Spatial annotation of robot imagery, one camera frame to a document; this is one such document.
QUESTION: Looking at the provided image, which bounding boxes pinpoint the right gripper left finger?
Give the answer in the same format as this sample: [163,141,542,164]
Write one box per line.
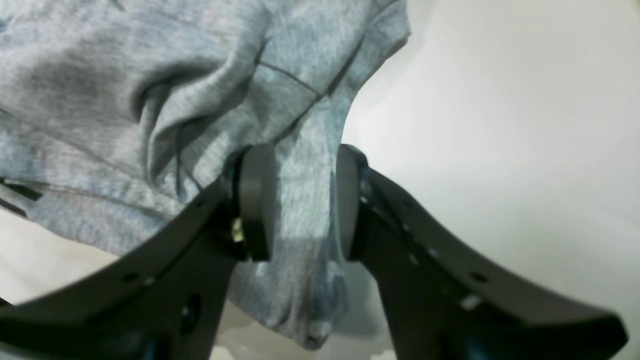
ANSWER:
[1,144,277,360]

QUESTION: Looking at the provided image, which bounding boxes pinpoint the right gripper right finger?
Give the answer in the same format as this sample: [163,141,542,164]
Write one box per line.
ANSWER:
[336,145,629,360]

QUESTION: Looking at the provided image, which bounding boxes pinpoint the grey T-shirt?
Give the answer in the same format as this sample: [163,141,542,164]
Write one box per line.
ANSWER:
[0,0,411,351]

